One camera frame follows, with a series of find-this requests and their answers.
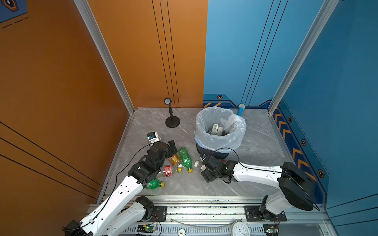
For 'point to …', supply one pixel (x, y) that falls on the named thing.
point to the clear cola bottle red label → (168, 171)
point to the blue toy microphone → (241, 108)
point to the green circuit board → (145, 228)
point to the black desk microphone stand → (172, 121)
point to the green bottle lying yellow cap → (155, 184)
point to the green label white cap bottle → (217, 130)
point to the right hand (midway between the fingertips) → (206, 170)
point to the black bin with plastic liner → (219, 146)
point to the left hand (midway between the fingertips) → (168, 142)
